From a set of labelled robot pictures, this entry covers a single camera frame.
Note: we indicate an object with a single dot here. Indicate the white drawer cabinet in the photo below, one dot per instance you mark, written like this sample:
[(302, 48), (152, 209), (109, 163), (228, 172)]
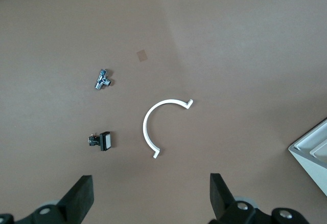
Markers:
[(314, 178)]

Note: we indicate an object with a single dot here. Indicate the white plastic drawer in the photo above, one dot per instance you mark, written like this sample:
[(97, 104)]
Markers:
[(310, 143), (322, 155)]

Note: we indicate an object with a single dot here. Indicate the white curved plastic bracket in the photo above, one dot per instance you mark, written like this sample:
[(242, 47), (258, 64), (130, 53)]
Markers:
[(145, 128)]

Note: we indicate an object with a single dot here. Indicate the black square push button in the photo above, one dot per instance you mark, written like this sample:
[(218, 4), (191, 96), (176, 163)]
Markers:
[(104, 140)]

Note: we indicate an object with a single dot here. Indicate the small blue metal component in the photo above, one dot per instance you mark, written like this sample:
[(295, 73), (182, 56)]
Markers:
[(102, 80)]

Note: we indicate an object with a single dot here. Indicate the brown tape patch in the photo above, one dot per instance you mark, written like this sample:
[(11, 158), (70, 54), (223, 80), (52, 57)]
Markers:
[(142, 55)]

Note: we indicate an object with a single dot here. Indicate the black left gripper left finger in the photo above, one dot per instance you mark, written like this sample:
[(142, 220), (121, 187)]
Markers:
[(76, 203)]

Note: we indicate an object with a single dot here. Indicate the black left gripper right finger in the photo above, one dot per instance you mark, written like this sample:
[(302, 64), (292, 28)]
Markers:
[(222, 203)]

